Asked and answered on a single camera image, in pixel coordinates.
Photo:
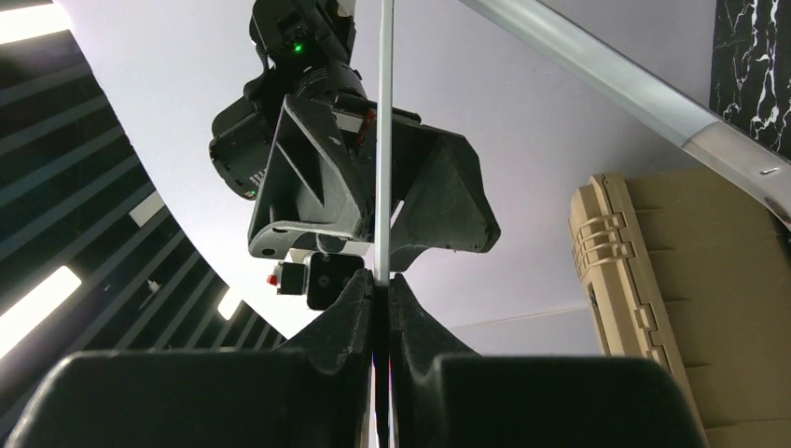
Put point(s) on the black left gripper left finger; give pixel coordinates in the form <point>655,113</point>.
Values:
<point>311,391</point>

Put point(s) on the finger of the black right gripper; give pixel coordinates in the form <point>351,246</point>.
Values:
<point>437,177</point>

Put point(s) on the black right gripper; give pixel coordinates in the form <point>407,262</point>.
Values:
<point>299,169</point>

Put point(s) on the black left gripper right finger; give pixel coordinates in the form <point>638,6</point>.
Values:
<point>447,395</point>

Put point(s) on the metal serving tongs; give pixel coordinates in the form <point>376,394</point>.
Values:
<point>541,133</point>

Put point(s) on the tan plastic toolbox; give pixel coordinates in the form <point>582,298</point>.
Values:
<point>687,270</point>

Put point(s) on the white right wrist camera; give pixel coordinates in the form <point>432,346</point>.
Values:
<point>321,277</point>

